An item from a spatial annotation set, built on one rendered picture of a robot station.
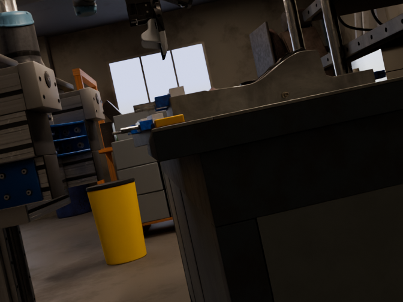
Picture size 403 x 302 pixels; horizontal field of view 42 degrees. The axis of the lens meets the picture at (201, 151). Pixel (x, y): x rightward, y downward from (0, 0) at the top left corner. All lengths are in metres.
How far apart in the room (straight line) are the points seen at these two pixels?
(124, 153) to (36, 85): 3.81
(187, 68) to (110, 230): 5.90
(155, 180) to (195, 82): 4.87
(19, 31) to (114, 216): 2.51
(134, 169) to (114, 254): 1.07
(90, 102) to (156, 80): 8.00
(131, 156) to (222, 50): 5.09
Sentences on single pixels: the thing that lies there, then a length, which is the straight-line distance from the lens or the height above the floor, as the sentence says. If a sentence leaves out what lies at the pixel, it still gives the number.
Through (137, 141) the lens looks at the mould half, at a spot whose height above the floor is 0.82.
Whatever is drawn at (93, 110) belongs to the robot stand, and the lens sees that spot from 1.53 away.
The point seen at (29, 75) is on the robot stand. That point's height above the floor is 0.97.
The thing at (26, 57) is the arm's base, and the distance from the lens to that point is 1.61.
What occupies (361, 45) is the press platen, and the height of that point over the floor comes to 1.00.
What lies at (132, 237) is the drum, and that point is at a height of 0.17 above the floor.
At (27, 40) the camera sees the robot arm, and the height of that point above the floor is 1.17.
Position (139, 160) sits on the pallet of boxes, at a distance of 4.82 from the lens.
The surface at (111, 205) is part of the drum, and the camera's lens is 3.94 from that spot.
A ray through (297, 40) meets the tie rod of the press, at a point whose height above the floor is 1.16.
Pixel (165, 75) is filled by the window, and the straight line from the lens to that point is 9.51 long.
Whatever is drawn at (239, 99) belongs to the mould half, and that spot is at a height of 0.85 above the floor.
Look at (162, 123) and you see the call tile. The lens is 1.06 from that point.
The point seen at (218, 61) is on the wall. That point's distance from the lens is 9.54.
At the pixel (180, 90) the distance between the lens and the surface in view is 1.28.
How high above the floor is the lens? 0.78
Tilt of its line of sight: 1 degrees down
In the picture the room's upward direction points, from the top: 12 degrees counter-clockwise
